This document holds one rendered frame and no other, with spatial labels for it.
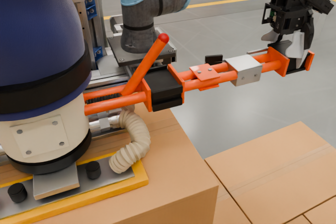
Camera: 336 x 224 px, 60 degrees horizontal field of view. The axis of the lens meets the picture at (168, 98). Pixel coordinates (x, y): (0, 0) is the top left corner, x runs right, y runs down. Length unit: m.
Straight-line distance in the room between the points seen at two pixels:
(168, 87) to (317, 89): 2.48
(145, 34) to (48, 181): 0.68
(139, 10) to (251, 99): 1.79
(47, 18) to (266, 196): 1.09
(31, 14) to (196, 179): 0.43
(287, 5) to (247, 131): 1.72
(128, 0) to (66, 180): 0.67
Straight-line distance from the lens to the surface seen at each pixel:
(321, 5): 0.78
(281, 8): 0.72
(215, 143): 2.20
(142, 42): 1.11
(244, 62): 0.73
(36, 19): 0.44
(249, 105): 2.59
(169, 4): 1.12
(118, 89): 0.64
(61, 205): 0.61
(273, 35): 0.81
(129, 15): 1.08
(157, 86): 0.62
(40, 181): 0.61
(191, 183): 0.62
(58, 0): 0.47
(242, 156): 1.41
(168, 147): 0.69
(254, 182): 1.33
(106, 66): 1.23
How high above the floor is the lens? 1.58
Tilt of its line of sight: 38 degrees down
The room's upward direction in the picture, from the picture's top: straight up
